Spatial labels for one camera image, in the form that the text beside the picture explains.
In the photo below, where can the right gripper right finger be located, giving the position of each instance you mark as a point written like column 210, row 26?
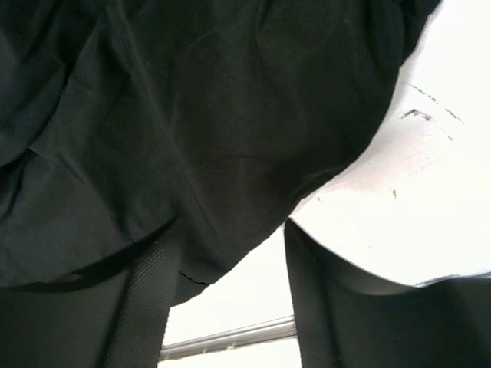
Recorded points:
column 348, row 317

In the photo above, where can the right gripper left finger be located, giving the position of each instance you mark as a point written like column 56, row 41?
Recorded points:
column 112, row 314

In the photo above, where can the black trousers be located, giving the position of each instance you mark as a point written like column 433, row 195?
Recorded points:
column 119, row 116

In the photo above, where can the aluminium front rail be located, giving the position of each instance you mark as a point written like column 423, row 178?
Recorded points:
column 265, row 332

